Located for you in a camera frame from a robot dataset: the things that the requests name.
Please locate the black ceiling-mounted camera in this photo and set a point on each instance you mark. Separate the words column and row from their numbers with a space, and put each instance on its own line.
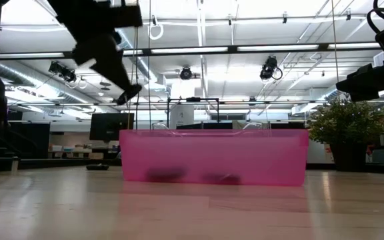
column 186, row 73
column 62, row 71
column 268, row 68

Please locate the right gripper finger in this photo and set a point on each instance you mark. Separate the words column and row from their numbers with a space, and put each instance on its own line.
column 372, row 97
column 362, row 80

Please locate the small silver metal post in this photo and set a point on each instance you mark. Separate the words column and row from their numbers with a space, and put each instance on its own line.
column 14, row 162

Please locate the potted green plant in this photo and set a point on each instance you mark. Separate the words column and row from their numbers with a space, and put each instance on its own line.
column 348, row 133

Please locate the black background monitor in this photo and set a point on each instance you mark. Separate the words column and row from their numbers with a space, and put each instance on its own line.
column 111, row 126

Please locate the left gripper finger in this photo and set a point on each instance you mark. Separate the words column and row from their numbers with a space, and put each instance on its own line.
column 83, row 53
column 110, row 63

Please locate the black background rig frame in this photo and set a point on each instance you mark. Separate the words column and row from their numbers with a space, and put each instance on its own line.
column 193, row 99

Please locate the pink plastic bin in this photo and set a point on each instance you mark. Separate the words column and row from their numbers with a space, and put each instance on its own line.
column 252, row 156

